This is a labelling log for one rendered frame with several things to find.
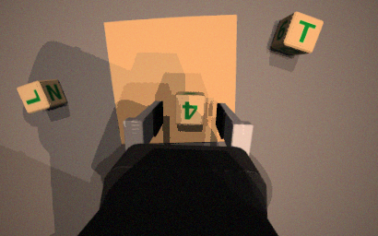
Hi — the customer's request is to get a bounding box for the tan letter block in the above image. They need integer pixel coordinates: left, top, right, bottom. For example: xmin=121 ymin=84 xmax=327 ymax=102
xmin=272 ymin=12 xmax=324 ymax=55
xmin=17 ymin=79 xmax=66 ymax=113
xmin=175 ymin=91 xmax=206 ymax=125

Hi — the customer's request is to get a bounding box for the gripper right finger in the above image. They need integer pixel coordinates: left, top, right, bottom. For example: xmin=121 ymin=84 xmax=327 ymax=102
xmin=216 ymin=103 xmax=254 ymax=156

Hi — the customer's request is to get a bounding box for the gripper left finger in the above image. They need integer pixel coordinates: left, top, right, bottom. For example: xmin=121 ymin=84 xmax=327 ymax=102
xmin=124 ymin=100 xmax=163 ymax=151

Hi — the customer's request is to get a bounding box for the orange flat mat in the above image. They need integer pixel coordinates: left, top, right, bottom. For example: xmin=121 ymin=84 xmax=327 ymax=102
xmin=104 ymin=15 xmax=237 ymax=144

